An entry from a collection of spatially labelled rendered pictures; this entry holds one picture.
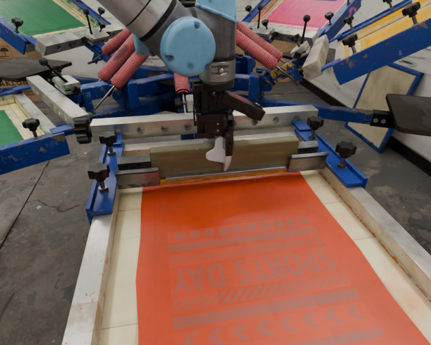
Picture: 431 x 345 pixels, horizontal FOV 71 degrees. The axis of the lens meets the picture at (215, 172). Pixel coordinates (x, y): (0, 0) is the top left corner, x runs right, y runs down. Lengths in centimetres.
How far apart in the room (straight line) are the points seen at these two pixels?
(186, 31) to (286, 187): 47
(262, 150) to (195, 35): 38
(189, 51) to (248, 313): 39
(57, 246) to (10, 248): 28
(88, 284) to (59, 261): 151
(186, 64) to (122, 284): 37
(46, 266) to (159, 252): 150
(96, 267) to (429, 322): 52
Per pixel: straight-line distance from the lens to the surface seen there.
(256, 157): 74
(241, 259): 58
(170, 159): 70
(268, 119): 96
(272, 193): 74
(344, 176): 76
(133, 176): 71
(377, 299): 58
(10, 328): 187
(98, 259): 56
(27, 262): 213
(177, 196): 72
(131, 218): 68
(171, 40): 43
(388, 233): 65
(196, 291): 53
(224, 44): 61
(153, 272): 57
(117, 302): 54
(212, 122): 65
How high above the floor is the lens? 139
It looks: 33 degrees down
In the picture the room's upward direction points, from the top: straight up
